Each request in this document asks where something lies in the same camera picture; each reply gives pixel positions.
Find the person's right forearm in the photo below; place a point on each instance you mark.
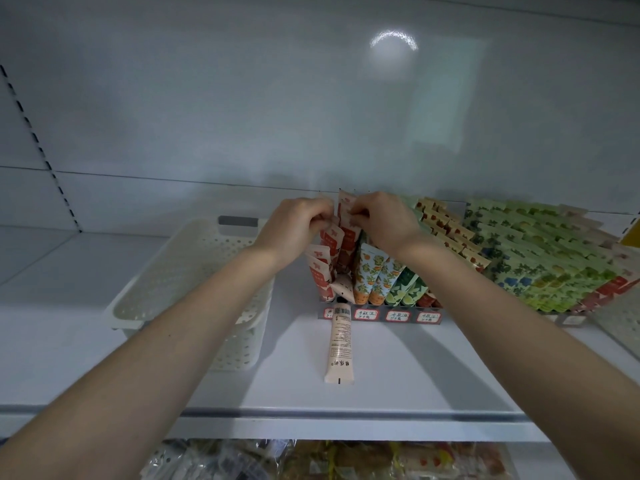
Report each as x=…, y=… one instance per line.
x=530, y=370

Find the clear divider tray with labels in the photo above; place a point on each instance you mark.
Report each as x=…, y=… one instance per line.
x=367, y=315

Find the person's right hand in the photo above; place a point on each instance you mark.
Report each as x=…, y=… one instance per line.
x=390, y=223

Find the white perforated plastic basket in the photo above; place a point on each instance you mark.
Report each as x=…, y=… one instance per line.
x=170, y=280
x=625, y=330

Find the person's left forearm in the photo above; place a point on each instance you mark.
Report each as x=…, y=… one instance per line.
x=130, y=395

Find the row of hand cream tubes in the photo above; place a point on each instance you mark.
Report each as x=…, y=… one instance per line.
x=540, y=255

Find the pile of snack packets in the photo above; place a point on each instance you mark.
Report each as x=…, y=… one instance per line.
x=330, y=461

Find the white metal shelf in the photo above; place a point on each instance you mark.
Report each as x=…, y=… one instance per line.
x=400, y=375

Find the white pink hand cream tube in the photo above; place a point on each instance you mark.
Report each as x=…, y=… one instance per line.
x=341, y=345

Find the person's left hand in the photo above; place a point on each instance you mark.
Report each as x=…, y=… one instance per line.
x=292, y=227

